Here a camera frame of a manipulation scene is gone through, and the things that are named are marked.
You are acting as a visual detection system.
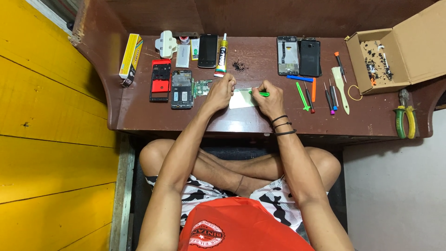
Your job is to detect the yellow rubber band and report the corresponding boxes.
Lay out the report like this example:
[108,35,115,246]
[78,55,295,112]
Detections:
[347,84,364,102]

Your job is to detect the silver phone middle frame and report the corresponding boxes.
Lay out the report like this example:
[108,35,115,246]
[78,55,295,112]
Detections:
[277,35,300,77]

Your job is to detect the white green small packet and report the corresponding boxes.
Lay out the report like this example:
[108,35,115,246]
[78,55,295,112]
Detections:
[190,38,200,61]

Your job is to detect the green plastic spudger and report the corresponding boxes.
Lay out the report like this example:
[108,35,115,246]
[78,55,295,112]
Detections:
[295,81,311,112]

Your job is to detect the black seat cushion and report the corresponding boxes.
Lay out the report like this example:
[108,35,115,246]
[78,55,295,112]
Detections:
[130,139,349,251]

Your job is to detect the white power plug adapter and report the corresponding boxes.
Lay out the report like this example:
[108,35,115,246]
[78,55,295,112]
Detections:
[155,30,178,59]

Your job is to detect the blue tipped black screwdriver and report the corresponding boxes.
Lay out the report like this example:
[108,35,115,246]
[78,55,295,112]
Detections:
[328,78,339,112]

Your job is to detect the black smartphone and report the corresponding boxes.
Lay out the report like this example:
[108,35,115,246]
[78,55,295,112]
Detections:
[197,33,219,69]

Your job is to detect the open cardboard box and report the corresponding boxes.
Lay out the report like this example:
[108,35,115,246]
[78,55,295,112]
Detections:
[344,0,446,96]

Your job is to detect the pile of black glue scraps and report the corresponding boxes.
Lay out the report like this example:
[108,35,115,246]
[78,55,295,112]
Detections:
[232,58,249,73]

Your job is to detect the person's legs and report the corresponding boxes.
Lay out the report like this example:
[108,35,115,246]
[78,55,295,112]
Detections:
[139,138,342,199]

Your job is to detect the person's left hand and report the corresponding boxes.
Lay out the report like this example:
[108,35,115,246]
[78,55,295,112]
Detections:
[205,73,237,113]

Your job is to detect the green circuit board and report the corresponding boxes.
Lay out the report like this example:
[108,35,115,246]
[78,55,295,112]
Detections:
[192,79,213,98]

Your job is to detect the black opened phone chassis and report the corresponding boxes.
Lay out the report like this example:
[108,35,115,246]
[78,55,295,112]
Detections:
[170,69,194,110]

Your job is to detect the purple tipped black screwdriver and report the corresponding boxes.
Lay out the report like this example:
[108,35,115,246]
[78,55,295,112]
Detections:
[323,82,336,116]

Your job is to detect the red phone frame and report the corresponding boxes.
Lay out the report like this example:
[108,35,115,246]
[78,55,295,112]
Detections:
[149,58,172,103]

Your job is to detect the black wristbands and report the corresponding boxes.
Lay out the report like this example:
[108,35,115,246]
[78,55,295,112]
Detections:
[271,115,298,136]

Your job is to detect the brown wooden desk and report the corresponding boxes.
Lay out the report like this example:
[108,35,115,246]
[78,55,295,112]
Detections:
[69,0,446,142]

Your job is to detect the black phone back cover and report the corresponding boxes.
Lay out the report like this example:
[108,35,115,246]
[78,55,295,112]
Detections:
[298,38,323,78]

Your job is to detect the green yellow handled pliers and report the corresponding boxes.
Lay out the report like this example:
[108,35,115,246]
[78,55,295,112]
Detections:
[393,88,417,140]

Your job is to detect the red tipped black screwdriver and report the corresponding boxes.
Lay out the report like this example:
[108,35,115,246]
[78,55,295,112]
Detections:
[303,81,316,114]

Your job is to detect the camouflage shorts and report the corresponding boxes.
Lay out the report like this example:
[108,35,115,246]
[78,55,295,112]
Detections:
[144,174,330,234]

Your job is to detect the cream handled brush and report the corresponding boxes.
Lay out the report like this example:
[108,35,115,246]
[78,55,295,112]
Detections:
[331,66,350,116]

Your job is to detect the silver phone battery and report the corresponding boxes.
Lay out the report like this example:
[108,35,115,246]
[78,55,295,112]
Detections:
[175,44,191,69]

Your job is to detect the person's right hand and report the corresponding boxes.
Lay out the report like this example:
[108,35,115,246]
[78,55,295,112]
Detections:
[251,80,287,121]

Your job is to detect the yellow cardboard glue box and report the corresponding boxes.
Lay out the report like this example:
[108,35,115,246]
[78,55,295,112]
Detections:
[119,33,144,88]

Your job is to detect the blue plastic pry tool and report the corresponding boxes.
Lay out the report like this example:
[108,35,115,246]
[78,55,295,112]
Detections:
[286,75,314,83]

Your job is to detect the orange capped black screwdriver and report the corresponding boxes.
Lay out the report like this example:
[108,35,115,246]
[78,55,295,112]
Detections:
[334,51,348,84]

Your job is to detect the clear glue tube black label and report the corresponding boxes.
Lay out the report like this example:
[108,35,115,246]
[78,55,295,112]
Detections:
[213,33,229,78]

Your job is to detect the black scraps in box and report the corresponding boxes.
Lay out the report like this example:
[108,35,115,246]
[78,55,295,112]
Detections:
[364,41,394,85]

